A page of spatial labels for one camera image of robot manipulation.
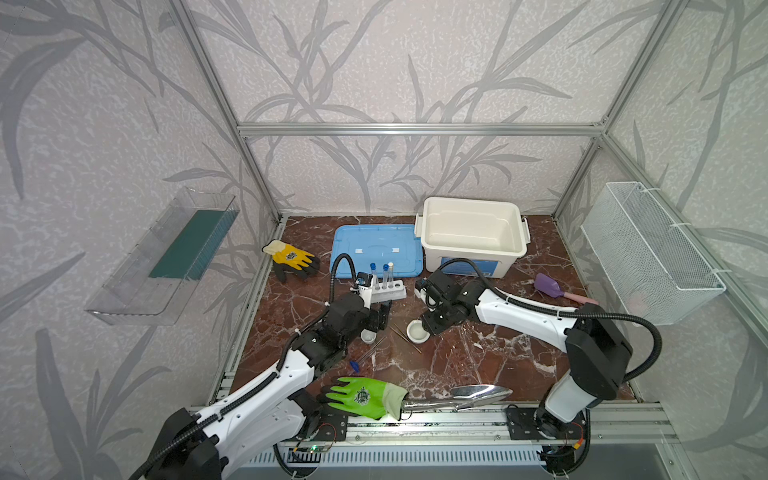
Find white ceramic mortar bowl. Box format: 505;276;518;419
406;319;431;344

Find thin metal tweezers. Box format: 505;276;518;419
389;325;423;354

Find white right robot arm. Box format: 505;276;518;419
415;258;663;439

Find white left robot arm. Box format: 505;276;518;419
132;272;391;479

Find white test tube rack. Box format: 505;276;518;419
371;280;407;303

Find blue plastic bin lid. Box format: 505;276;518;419
330;224;424;279

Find white plastic storage bin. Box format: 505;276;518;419
414;197;531;279

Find yellow black work glove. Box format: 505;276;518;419
262;240;320;284

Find green work glove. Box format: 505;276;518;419
319;377;409;420

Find purple pink plastic scoop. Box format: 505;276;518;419
534;273;599;305

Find silver metal trowel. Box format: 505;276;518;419
401;384;513;412

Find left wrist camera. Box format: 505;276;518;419
355;271;377;297

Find clear plastic wall shelf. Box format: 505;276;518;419
85;187;240;326

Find white wire mesh basket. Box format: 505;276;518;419
581;181;726;326

